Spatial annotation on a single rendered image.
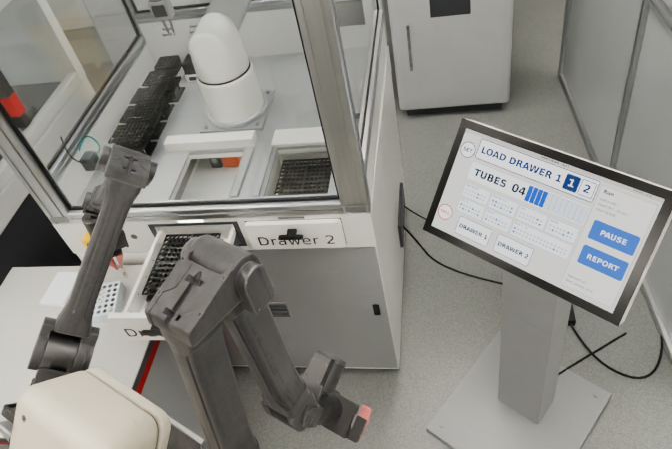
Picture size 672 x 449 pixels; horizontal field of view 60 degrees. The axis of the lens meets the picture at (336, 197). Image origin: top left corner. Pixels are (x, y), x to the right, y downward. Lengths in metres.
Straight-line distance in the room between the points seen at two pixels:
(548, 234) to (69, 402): 1.04
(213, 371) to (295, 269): 1.16
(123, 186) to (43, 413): 0.41
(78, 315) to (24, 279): 1.05
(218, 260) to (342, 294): 1.29
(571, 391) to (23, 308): 1.90
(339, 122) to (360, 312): 0.82
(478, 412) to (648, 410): 0.59
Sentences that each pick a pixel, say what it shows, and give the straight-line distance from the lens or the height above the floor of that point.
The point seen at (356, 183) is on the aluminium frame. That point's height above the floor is 1.06.
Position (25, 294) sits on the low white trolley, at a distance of 2.20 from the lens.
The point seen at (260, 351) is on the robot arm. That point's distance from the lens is 0.85.
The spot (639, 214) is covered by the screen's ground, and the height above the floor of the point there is 1.15.
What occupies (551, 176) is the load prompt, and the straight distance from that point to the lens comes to 1.44.
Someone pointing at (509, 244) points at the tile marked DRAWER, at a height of 1.01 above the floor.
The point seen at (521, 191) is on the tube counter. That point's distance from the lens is 1.46.
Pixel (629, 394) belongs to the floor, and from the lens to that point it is 2.47.
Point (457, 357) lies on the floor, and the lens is 2.46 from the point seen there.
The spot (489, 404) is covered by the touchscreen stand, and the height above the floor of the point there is 0.04.
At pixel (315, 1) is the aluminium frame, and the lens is 1.29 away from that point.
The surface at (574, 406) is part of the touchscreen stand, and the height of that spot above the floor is 0.04.
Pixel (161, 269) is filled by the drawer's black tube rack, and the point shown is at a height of 0.90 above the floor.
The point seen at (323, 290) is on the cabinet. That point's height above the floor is 0.58.
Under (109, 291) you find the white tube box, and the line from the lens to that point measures 1.98.
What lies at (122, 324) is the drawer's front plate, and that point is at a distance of 1.72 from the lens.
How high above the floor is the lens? 2.13
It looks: 43 degrees down
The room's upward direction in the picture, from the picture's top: 13 degrees counter-clockwise
